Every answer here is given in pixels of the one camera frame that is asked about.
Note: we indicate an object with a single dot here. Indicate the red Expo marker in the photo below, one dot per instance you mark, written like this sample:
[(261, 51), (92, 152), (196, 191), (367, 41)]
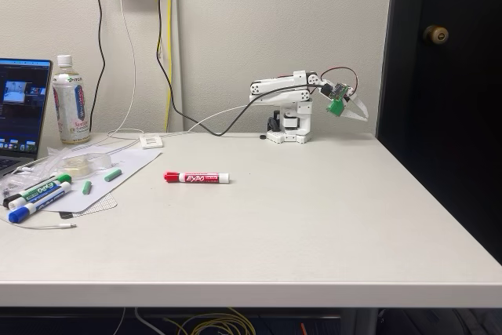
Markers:
[(200, 178)]

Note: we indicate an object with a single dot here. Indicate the green Expo marker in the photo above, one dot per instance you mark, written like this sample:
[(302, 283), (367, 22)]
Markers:
[(39, 190)]

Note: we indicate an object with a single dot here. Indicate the blue Expo marker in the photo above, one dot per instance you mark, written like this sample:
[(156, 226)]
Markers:
[(17, 215)]

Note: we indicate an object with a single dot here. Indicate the black marker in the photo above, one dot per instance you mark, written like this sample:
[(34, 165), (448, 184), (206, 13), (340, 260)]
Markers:
[(8, 201)]

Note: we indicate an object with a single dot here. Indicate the dark door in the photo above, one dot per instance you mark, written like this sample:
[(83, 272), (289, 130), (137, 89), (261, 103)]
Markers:
[(451, 115)]

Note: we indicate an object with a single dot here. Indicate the brass door knob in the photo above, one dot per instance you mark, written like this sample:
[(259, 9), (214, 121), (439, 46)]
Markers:
[(435, 34)]

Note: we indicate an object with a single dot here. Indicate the small white adapter box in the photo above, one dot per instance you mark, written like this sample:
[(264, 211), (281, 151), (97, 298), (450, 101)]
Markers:
[(151, 141)]

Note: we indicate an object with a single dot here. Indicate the white paper sheet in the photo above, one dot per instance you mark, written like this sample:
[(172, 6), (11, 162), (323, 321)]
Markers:
[(133, 162)]

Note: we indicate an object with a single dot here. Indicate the grey table leg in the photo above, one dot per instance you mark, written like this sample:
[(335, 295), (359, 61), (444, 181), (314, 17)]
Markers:
[(361, 323)]

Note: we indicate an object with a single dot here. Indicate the green chalk piece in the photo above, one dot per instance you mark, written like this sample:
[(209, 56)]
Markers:
[(112, 175), (86, 187)]

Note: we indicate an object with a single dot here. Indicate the white mesh mat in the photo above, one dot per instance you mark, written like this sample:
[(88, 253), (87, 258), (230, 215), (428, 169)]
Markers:
[(104, 205)]

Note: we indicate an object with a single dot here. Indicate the tape roll in clear case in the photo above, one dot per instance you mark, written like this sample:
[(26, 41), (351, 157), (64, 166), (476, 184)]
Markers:
[(84, 164)]

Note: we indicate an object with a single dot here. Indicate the plastic tea bottle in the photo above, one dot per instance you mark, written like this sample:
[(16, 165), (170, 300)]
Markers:
[(70, 107)]

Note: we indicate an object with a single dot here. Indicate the small black card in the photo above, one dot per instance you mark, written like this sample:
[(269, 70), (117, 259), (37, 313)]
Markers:
[(66, 215)]

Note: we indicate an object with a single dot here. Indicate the clear plastic bags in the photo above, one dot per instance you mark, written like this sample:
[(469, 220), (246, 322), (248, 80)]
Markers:
[(35, 172)]

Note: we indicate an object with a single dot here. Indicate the open laptop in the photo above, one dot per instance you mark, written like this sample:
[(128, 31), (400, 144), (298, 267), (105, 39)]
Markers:
[(19, 107)]

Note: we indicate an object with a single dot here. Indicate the green camera mount with board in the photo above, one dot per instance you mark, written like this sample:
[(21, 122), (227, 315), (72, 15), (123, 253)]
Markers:
[(336, 107)]

